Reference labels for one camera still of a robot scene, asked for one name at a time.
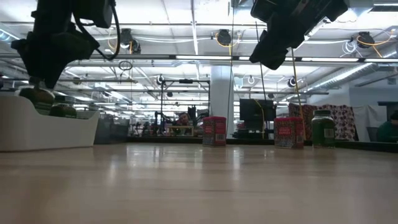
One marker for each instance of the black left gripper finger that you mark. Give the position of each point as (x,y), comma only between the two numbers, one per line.
(55,71)
(38,71)

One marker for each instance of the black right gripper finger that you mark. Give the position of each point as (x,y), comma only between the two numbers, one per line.
(283,51)
(264,53)

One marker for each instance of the red-lidded spice tin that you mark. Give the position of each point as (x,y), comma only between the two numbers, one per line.
(289,135)
(214,133)

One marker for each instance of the small black ceiling reel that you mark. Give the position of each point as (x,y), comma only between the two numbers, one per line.
(291,81)
(160,79)

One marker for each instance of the horizontal bar with light strip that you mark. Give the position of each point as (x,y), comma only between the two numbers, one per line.
(342,59)

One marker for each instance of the black background monitor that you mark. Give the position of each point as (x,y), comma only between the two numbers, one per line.
(255,112)

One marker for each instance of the white plastic bin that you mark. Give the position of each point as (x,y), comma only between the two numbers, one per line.
(46,133)

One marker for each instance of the red patterned hanging cloth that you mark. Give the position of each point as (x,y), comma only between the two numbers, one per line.
(342,121)

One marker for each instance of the white hanging sheet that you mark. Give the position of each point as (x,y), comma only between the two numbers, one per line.
(363,116)

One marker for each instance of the person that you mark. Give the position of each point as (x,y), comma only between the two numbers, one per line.
(387,132)
(184,119)

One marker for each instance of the black office chair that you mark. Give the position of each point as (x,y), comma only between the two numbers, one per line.
(370,134)

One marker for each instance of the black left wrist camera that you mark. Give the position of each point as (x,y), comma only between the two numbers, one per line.
(93,12)

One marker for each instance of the black background rig frame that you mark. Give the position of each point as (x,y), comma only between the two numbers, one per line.
(186,81)

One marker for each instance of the black aluminium table frame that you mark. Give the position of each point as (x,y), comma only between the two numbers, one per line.
(155,140)

